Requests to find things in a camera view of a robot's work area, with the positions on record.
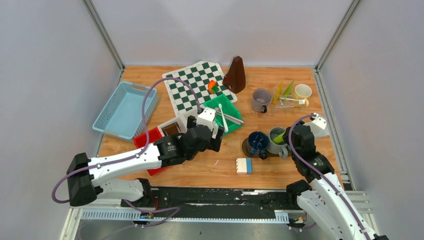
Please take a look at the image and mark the green plastic bin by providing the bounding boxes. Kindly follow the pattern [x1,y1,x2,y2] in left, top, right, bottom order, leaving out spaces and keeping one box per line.
[203,94,243,136]

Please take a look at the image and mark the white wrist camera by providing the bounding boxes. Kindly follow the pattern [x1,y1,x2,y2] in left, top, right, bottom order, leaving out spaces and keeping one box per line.
[196,107,218,132]
[303,112,330,139]

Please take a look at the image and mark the yellow toothpaste tube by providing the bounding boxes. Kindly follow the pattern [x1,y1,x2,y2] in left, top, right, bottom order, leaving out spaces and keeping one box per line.
[272,82,284,100]

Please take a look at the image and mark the brown wooden metronome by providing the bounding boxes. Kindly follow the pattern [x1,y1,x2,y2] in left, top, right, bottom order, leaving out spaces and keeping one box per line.
[222,55,246,94]

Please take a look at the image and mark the red plastic bin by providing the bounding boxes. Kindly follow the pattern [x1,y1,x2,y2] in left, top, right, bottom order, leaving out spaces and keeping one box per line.
[132,127,166,176]

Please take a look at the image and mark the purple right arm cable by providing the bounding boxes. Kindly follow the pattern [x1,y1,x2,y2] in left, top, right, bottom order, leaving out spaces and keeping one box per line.
[287,114,374,240]

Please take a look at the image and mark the white toothbrush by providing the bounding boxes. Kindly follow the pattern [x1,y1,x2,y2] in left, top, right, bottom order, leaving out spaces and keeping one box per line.
[280,98,309,108]
[218,103,229,133]

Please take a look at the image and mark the grey toothbrush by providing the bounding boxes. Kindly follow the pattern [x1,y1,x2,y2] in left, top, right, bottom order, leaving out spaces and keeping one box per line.
[215,107,244,125]

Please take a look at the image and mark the grey mug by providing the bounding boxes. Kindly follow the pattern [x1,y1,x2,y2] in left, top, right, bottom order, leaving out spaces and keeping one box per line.
[267,126,289,159]

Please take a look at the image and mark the brown wooden block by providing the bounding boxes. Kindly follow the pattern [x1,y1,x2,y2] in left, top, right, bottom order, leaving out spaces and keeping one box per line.
[161,122,181,136]

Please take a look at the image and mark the dark blue mug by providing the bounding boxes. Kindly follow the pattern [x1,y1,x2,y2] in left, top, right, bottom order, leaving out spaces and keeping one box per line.
[246,131,270,160]

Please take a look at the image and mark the white plastic bin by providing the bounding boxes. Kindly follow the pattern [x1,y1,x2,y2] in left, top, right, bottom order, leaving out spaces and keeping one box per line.
[157,116,187,137]

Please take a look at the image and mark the green toy block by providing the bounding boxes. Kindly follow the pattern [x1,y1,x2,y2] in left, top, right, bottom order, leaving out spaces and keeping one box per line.
[211,86,220,94]

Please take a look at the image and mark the white blue toy brick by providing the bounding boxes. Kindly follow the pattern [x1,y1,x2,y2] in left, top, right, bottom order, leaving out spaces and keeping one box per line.
[235,157,253,175]

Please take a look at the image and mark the cream mug yellow handle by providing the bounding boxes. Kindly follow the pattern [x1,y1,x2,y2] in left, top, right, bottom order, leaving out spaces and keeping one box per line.
[294,84,312,105]

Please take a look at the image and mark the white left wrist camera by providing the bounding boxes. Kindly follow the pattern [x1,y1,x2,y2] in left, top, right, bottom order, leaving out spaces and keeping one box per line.
[196,107,218,132]

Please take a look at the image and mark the purple mug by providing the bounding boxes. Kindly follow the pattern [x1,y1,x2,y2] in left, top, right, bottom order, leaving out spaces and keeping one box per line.
[252,88,272,103]

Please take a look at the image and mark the light blue perforated basket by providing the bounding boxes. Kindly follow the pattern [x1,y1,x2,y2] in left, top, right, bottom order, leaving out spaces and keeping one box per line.
[92,81,158,142]

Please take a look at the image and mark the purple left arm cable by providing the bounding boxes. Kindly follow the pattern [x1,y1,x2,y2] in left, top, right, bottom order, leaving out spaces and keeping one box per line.
[51,77,204,229]

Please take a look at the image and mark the orange toy block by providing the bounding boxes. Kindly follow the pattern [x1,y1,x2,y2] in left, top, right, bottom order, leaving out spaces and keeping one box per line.
[207,80,218,94]

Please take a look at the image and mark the green white chessboard mat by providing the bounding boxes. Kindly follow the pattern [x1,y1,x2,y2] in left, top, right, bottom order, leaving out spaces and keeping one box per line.
[162,61,238,116]

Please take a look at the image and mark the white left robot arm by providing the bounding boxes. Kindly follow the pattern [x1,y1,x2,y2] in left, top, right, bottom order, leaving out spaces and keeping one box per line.
[66,116,225,207]

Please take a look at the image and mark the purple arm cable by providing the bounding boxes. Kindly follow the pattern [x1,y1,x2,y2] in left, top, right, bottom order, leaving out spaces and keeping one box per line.
[51,77,204,229]
[287,114,374,240]

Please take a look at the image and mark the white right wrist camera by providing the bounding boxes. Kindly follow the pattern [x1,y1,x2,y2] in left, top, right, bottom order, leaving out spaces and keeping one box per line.
[303,112,330,139]

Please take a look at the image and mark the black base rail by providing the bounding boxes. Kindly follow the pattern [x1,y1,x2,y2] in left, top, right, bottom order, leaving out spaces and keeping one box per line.
[132,186,305,219]

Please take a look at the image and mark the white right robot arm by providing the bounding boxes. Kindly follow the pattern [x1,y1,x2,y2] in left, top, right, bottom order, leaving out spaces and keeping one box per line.
[282,119,388,240]

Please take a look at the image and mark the white bin with toothpastes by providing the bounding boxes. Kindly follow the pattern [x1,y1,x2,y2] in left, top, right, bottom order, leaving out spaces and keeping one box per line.
[179,108,199,127]

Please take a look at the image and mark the dark wooden oval tray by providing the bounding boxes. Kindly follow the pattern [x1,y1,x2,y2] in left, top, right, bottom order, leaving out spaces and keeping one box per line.
[241,138,291,159]

